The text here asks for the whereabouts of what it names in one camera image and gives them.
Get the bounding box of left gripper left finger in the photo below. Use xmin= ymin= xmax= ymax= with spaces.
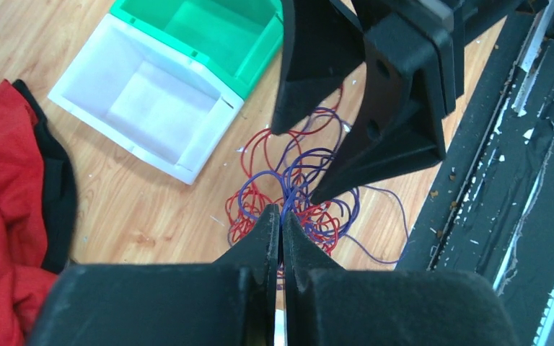
xmin=27 ymin=205 xmax=280 ymax=345

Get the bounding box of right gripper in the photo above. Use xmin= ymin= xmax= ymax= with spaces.
xmin=311 ymin=1 xmax=545 ymax=204

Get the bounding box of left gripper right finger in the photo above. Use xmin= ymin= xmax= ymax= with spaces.
xmin=281 ymin=213 xmax=519 ymax=345

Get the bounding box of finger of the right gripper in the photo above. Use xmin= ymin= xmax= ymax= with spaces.
xmin=271 ymin=0 xmax=364 ymax=135

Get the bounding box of purple cable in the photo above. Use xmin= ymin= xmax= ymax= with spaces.
xmin=227 ymin=107 xmax=409 ymax=266

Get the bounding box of red cable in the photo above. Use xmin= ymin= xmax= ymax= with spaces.
xmin=224 ymin=86 xmax=354 ymax=254

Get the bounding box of green plastic bin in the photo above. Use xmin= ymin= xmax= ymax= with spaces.
xmin=110 ymin=0 xmax=283 ymax=99

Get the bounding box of white plastic bin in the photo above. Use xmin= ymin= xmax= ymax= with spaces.
xmin=48 ymin=14 xmax=243 ymax=185

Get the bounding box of black garment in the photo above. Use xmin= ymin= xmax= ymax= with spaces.
xmin=12 ymin=79 xmax=78 ymax=274

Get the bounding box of red t-shirt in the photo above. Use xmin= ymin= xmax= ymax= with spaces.
xmin=0 ymin=81 xmax=56 ymax=345

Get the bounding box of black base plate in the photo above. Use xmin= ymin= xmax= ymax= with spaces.
xmin=397 ymin=1 xmax=554 ymax=345

